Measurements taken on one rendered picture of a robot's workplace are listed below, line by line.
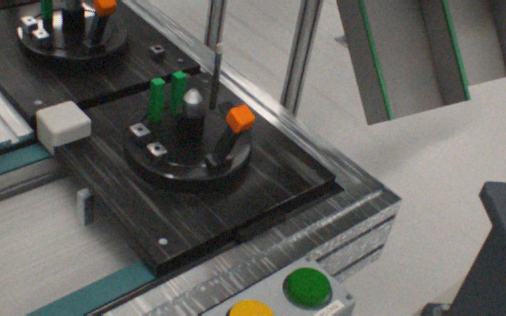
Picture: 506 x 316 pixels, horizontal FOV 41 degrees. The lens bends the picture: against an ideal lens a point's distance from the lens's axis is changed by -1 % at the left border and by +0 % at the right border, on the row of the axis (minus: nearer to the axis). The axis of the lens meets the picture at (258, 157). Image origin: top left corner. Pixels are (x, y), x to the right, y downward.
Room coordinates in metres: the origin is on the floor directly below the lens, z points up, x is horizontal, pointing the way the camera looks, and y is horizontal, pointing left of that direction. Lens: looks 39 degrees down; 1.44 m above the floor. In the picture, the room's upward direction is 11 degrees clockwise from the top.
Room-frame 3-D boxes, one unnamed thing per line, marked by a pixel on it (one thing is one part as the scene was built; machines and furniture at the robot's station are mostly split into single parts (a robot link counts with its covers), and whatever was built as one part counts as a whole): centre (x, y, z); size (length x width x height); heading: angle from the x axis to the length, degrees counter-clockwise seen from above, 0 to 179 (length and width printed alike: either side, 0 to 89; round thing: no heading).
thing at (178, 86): (0.62, 0.10, 1.01); 0.01 x 0.01 x 0.05; 47
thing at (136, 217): (0.58, 0.08, 0.96); 0.24 x 0.24 x 0.02; 47
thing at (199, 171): (0.58, 0.08, 0.98); 0.14 x 0.14 x 0.02
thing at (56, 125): (0.57, 0.22, 0.97); 0.05 x 0.05 x 0.04; 47
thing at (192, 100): (0.58, 0.08, 1.04); 0.02 x 0.02 x 0.03
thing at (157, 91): (0.60, 0.12, 1.01); 0.01 x 0.01 x 0.05; 47
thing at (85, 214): (0.49, 0.16, 0.95); 0.01 x 0.01 x 0.04; 47
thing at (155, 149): (0.53, 0.10, 1.00); 0.02 x 0.01 x 0.02; 47
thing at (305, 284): (0.42, -0.07, 0.96); 0.04 x 0.04 x 0.02
